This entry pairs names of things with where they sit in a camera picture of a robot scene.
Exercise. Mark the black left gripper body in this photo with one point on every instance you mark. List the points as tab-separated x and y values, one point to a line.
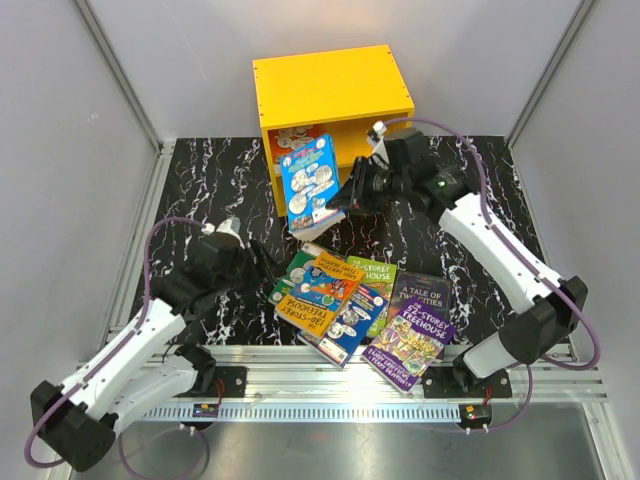
242	278

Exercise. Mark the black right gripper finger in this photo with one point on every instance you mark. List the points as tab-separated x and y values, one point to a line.
342	200
361	172

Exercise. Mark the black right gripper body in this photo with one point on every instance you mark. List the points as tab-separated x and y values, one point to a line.
379	186

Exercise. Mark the yellow 130-storey treehouse book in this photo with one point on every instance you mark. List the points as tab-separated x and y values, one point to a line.
313	304

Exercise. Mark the orange treehouse book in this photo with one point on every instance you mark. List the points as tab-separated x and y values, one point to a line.
284	141

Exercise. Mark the dark blue treehouse book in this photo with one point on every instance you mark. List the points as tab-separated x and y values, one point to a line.
349	328

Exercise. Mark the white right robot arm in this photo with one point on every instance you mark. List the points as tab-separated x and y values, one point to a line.
548	307

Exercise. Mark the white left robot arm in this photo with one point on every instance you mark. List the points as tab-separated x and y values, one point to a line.
81	417

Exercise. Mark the green treehouse book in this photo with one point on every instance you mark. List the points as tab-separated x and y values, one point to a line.
295	271

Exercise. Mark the yellow wooden shelf cabinet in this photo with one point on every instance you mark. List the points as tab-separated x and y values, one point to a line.
343	92

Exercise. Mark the lime 65-storey treehouse book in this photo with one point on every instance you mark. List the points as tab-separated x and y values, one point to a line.
380	277

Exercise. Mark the dark Tale of Two Cities book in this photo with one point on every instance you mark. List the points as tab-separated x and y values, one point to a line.
433	291

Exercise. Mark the purple 52-storey treehouse book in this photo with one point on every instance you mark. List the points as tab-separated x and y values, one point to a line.
403	350

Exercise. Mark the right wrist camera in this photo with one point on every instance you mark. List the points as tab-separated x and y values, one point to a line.
375	137

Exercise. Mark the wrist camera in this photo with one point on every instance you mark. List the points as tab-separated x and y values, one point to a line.
230	227
375	137

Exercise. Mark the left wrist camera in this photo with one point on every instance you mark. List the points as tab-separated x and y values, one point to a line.
230	227

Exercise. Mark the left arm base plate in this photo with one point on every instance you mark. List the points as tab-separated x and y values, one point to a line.
229	382

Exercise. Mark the white slotted cable duct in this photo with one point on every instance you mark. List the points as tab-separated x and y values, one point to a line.
309	412

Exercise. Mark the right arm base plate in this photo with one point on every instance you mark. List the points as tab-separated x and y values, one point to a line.
473	398

